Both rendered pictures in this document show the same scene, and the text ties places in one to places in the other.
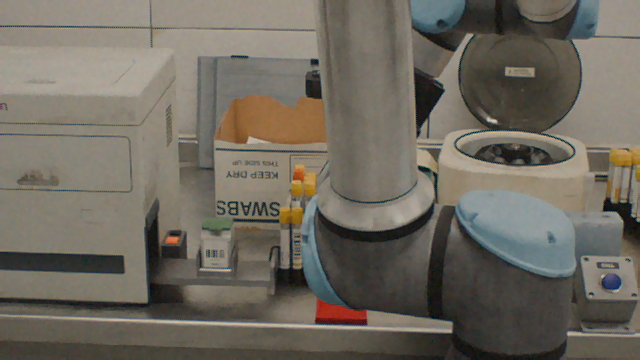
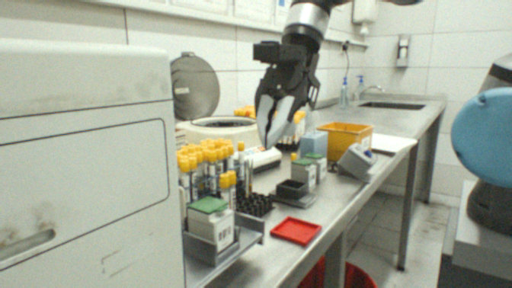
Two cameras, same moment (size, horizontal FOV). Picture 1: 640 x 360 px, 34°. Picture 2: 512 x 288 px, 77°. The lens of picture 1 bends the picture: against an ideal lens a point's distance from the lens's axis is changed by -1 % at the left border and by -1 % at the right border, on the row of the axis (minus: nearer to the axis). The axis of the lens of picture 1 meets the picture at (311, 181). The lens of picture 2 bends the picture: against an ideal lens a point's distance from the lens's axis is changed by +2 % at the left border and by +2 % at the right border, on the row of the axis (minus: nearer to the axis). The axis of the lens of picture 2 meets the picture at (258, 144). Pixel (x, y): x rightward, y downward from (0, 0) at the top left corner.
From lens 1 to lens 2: 119 cm
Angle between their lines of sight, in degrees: 56
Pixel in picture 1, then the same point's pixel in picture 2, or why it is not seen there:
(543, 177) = not seen: hidden behind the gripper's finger
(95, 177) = (121, 195)
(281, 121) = not seen: hidden behind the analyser
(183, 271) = (194, 270)
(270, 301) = (251, 254)
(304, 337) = (307, 262)
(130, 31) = not seen: outside the picture
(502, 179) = (248, 133)
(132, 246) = (171, 271)
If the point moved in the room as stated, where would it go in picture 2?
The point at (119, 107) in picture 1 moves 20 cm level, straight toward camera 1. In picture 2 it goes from (148, 73) to (420, 75)
